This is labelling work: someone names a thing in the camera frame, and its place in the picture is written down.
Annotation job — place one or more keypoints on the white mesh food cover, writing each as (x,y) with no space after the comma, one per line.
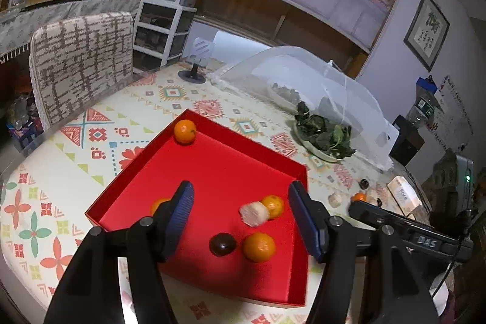
(265,69)

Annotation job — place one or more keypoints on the grey lace table cover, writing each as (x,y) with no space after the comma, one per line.
(38,20)

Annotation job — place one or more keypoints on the patterned fabric chair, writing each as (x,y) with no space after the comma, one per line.
(83,58)

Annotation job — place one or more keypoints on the white fruit chunk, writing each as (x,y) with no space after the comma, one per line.
(254,214)
(335,199)

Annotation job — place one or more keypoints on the dish of dark greens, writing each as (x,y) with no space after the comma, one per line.
(284,92)

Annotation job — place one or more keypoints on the dark plum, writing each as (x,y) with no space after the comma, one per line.
(223,245)
(365,184)

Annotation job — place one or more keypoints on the wall calendar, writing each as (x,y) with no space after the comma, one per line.
(453,107)

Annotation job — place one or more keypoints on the spinach leaves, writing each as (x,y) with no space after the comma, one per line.
(322,134)

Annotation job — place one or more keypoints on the white appliance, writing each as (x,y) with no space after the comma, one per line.
(385,141)

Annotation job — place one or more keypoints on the red shallow box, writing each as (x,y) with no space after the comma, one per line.
(227,172)

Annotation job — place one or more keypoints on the black box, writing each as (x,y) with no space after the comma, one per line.
(406,141)

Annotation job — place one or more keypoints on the wooden cabinet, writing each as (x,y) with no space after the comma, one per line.
(246,12)

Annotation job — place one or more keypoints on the framed wall picture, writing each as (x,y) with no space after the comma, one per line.
(427,30)

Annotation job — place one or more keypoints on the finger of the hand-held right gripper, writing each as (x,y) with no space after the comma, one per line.
(421,236)

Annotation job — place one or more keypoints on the large white drawer unit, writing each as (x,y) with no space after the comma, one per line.
(163,31)

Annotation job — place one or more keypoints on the clear water bottle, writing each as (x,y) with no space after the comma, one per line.
(419,113)

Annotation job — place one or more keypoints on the white oval plate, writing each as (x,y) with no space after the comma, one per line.
(322,155)

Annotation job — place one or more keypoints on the cluster of bottles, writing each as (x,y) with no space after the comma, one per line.
(21,111)

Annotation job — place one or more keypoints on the orange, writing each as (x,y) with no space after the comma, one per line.
(157,205)
(259,247)
(359,197)
(185,131)
(275,205)

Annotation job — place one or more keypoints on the tissue box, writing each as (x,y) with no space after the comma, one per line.
(404,195)

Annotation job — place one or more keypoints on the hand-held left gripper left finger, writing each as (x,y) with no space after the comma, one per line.
(181,212)

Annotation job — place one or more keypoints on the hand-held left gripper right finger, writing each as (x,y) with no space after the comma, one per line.
(306,221)

